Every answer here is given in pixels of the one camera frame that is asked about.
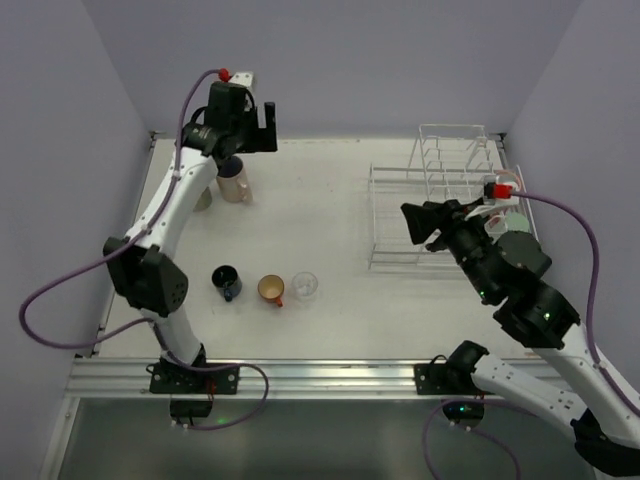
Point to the orange ceramic mug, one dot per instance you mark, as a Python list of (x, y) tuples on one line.
[(271, 289)]

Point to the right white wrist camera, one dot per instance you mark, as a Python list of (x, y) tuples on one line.
[(495, 197)]

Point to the pale pink glossy mug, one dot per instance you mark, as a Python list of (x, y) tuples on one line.
[(233, 181)]

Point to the left black controller box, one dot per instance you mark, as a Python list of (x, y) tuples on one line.
[(186, 411)]

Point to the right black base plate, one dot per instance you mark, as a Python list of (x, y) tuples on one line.
[(436, 377)]

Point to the dark blue glazed mug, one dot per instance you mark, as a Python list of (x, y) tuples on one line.
[(227, 282)]

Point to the right black controller box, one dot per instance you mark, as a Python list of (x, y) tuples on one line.
[(460, 412)]

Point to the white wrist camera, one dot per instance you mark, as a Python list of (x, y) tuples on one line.
[(495, 197), (245, 79)]

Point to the white wire dish rack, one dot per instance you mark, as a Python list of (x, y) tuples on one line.
[(446, 162)]

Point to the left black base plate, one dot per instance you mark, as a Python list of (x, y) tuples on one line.
[(168, 378)]

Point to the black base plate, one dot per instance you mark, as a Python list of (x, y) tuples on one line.
[(436, 377), (168, 378)]

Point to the aluminium mounting rail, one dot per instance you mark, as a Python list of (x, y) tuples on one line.
[(128, 378)]

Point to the clear glass tumbler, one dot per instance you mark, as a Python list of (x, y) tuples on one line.
[(305, 286)]

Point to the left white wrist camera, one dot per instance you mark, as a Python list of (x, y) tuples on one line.
[(245, 79)]

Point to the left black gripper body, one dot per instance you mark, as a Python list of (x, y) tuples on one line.
[(257, 132)]

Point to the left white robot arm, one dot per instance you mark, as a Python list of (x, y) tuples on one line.
[(286, 277)]

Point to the cream floral mug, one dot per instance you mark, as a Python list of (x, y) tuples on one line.
[(204, 201)]

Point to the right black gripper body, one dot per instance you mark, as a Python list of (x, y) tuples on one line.
[(441, 223)]

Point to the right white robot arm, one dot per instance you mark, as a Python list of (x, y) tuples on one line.
[(598, 409)]

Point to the black controller box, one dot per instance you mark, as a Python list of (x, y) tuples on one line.
[(460, 412), (186, 411)]

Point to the mint green cup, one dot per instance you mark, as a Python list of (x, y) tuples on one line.
[(514, 221)]

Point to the pink mug with logo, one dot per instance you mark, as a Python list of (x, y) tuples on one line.
[(504, 176)]

